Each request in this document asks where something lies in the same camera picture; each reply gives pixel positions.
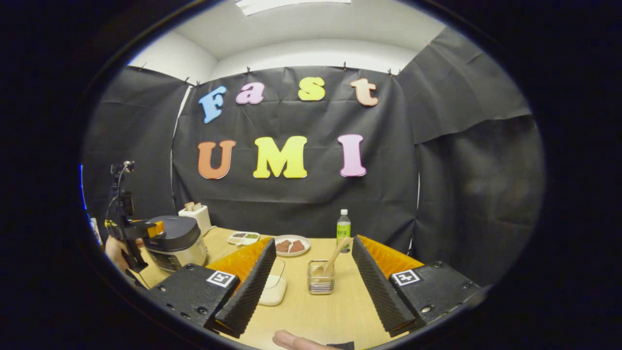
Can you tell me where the white round plate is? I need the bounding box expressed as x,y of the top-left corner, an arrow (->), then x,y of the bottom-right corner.
274,235 -> 311,257

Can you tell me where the metal wire chopstick holder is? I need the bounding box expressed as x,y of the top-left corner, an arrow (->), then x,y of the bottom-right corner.
307,260 -> 336,295

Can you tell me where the ceiling light panel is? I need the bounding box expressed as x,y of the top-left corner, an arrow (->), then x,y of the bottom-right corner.
236,0 -> 351,16

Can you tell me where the white rice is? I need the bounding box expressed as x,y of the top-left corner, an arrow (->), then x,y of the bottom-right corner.
261,275 -> 287,305

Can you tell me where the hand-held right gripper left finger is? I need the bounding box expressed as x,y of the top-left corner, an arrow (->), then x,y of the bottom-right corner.
145,237 -> 276,338

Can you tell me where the green label drink bottle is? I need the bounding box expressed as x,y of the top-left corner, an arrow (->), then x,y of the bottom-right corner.
337,209 -> 351,253

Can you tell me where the wooden spoon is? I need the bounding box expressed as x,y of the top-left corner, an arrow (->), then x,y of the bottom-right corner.
313,237 -> 354,282

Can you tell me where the small white snack tray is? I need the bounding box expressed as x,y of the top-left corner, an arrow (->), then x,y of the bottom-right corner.
227,231 -> 260,246

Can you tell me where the black backdrop cloth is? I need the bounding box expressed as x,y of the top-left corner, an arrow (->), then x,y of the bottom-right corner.
82,27 -> 545,287

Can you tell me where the white toaster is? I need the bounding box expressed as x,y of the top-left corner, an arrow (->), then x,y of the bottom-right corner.
178,202 -> 212,236

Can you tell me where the dark grey rice cooker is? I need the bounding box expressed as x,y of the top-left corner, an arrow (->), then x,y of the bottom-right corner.
143,216 -> 208,272

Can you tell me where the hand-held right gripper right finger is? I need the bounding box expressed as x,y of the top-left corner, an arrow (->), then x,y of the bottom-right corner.
351,235 -> 482,337

